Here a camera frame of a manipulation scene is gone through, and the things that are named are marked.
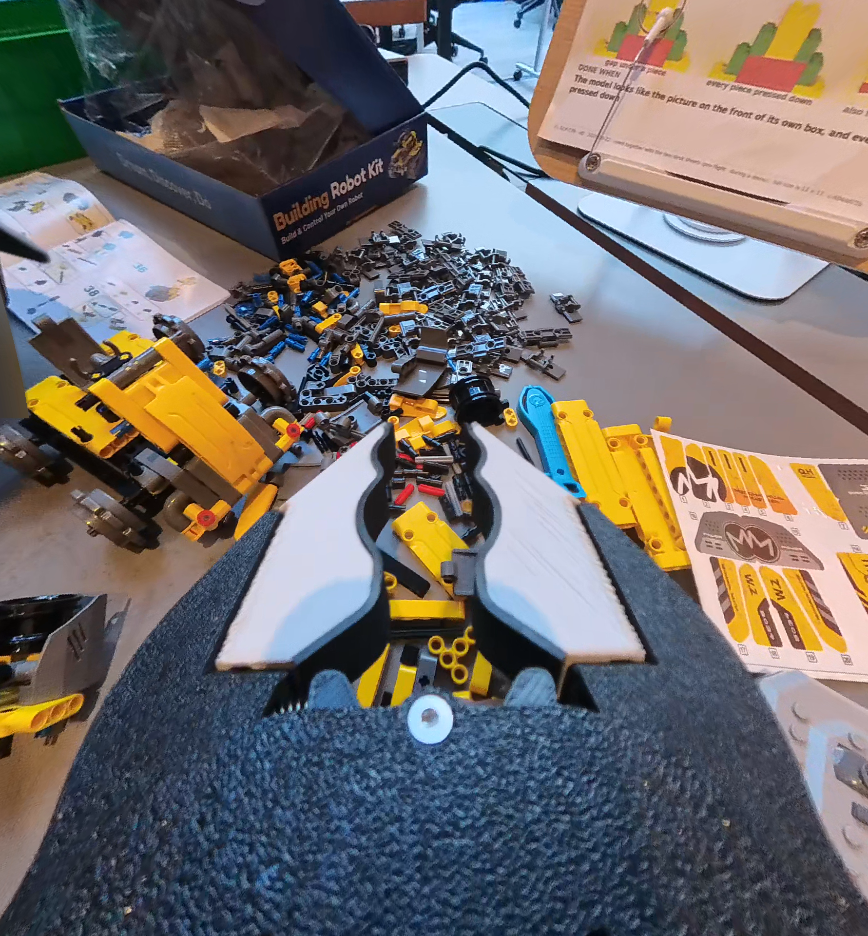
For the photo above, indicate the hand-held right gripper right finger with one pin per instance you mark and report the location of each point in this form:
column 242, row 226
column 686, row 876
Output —
column 558, row 578

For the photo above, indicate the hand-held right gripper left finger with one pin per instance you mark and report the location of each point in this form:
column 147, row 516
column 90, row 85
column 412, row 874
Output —
column 302, row 578

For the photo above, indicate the small dark grey connector brick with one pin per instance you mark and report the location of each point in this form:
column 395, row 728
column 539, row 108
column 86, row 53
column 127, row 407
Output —
column 459, row 574

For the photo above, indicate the small yellow brick wheel assembly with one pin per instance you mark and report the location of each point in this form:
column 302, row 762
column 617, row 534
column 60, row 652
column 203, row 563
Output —
column 61, row 651

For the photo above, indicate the wooden task instruction board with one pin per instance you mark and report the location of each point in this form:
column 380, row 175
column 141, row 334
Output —
column 733, row 131

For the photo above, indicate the blue brick separator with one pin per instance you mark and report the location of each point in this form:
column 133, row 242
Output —
column 547, row 439

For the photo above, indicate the white instruction booklet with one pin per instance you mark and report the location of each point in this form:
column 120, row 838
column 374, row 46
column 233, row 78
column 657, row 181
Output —
column 112, row 256

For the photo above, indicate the black toy tyre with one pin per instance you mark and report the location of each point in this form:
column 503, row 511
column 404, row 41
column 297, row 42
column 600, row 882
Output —
column 477, row 398

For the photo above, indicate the yellow black brick vehicle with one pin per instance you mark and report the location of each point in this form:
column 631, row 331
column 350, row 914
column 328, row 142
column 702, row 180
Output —
column 170, row 409

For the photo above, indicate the yellow black printed leaflet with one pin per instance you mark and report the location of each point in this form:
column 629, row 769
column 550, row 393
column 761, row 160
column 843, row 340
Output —
column 785, row 548

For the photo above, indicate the green plastic bin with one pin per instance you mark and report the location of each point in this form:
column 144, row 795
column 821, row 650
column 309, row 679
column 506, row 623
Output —
column 10, row 95

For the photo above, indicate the pile of loose building bricks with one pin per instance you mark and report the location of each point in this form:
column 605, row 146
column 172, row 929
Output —
column 419, row 292

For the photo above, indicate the white stand base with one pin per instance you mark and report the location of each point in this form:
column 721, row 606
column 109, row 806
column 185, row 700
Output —
column 697, row 256

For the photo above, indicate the dark blue kit box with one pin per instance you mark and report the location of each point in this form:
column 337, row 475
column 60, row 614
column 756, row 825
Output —
column 317, row 197

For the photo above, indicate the grey battery box brick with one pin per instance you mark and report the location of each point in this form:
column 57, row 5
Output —
column 843, row 790

